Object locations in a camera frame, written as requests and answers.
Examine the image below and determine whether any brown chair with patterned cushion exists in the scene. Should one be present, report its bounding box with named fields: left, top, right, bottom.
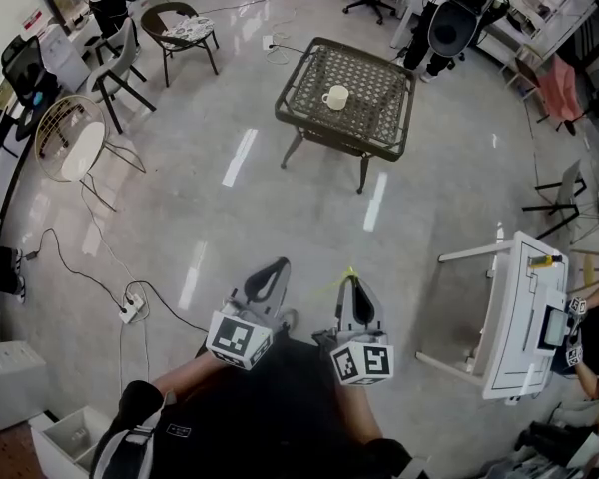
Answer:
left=140, top=1, right=221, bottom=89

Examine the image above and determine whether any white desk with black lines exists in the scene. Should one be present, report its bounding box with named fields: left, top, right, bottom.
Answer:
left=415, top=230, right=571, bottom=404

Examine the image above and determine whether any yellow and black tool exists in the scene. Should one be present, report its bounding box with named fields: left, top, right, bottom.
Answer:
left=528, top=253, right=564, bottom=269

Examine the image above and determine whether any black floor cable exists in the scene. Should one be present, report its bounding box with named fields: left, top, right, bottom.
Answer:
left=23, top=227, right=210, bottom=334

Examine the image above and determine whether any open white drawer box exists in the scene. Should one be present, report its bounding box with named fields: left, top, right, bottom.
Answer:
left=28, top=405, right=115, bottom=479

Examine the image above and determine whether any person's black shirt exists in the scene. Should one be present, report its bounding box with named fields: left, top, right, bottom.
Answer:
left=89, top=334, right=430, bottom=479

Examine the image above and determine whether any white storage box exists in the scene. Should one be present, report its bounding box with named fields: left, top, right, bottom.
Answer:
left=0, top=339, right=50, bottom=437

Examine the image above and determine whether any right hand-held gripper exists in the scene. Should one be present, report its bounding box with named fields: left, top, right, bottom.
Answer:
left=311, top=273, right=396, bottom=388

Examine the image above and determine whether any black oval chair back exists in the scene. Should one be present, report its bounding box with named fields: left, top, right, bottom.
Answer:
left=427, top=0, right=501, bottom=60

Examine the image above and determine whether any black mesh office chair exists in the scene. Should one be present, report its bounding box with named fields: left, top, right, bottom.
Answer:
left=0, top=34, right=62, bottom=159

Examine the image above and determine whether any grey tablet device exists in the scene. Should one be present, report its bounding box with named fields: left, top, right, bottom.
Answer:
left=535, top=289, right=571, bottom=357

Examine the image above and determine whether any yellow star stick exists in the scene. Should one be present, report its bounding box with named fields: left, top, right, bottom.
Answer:
left=312, top=265, right=357, bottom=298

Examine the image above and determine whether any person's left forearm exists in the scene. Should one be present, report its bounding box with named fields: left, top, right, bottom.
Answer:
left=148, top=350, right=222, bottom=399

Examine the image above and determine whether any dark wicker side table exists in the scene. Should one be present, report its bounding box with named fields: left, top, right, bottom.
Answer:
left=274, top=36, right=418, bottom=195

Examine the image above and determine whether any white floor cable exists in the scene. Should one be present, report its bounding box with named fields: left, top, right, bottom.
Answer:
left=78, top=176, right=152, bottom=384

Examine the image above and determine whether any white cup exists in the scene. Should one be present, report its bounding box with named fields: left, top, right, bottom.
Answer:
left=320, top=85, right=351, bottom=112

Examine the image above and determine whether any wooden stool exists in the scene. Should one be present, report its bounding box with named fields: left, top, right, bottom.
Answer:
left=568, top=248, right=599, bottom=289

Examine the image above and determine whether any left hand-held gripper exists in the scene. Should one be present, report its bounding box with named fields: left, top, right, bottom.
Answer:
left=206, top=255, right=301, bottom=371

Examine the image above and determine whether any grey chair with black legs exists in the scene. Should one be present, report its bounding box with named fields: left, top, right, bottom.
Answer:
left=520, top=159, right=589, bottom=241
left=81, top=16, right=157, bottom=135

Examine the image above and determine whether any wire chair with white cushion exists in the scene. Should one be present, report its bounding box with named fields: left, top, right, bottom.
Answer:
left=33, top=94, right=147, bottom=213

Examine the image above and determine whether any person's right forearm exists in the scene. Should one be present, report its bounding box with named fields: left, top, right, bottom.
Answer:
left=335, top=380, right=386, bottom=446

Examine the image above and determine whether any white water dispenser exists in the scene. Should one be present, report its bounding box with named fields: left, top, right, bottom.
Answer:
left=38, top=22, right=92, bottom=94

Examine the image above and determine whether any chair with pink cloth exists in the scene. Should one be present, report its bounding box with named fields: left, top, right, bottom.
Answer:
left=515, top=53, right=586, bottom=136

